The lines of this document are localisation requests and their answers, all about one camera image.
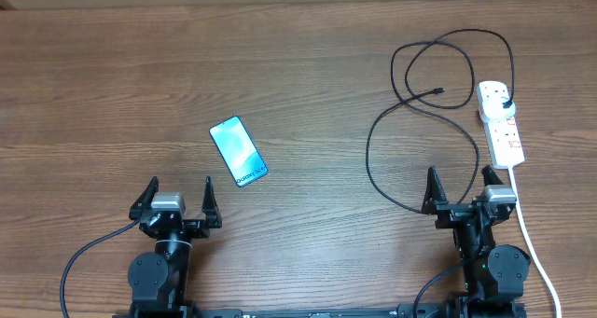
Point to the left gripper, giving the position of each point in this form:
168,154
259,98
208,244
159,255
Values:
200,229

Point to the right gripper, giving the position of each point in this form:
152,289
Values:
433,202

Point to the Samsung Galaxy smartphone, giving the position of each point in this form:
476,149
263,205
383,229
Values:
239,151

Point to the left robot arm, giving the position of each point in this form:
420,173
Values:
159,278

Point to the white charger plug adapter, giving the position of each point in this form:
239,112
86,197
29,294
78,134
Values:
494,109

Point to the white power strip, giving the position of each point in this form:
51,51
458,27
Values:
502,136

